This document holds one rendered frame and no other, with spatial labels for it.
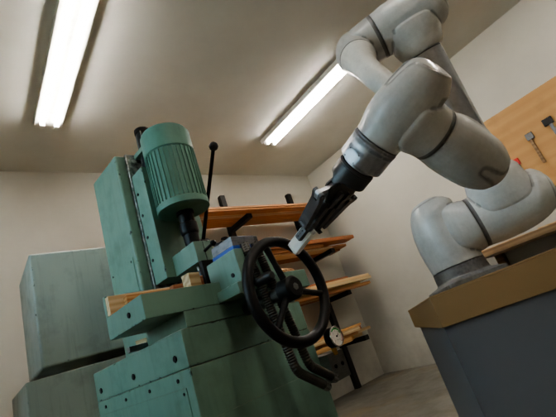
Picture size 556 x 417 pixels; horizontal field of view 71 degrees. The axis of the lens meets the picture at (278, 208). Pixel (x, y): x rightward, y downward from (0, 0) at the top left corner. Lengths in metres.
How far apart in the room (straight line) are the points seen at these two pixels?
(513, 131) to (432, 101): 3.39
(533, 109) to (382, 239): 1.97
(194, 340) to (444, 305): 0.63
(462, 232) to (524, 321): 0.27
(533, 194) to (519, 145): 2.80
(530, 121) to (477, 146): 3.28
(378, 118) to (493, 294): 0.61
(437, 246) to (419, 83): 0.63
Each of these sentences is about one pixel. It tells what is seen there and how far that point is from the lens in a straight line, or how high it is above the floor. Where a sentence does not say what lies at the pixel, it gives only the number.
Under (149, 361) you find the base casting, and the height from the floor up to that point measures 0.76.
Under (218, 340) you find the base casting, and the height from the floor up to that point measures 0.75.
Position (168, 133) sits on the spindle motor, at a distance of 1.39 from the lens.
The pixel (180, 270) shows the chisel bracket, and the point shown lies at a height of 1.01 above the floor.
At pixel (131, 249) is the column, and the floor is 1.15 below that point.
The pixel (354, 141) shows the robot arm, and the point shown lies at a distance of 0.72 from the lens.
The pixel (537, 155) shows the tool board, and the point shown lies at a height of 1.44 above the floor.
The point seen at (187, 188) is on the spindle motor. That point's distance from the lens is 1.30.
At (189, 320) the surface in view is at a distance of 1.02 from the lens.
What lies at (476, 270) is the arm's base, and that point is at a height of 0.70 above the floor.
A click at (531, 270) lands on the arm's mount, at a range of 1.17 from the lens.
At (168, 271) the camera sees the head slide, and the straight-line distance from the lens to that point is 1.33.
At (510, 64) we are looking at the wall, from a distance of 4.21.
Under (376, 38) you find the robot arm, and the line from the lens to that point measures 1.21.
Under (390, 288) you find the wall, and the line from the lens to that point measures 4.77.
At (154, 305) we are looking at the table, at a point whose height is 0.87.
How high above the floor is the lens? 0.69
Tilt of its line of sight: 18 degrees up
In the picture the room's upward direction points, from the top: 19 degrees counter-clockwise
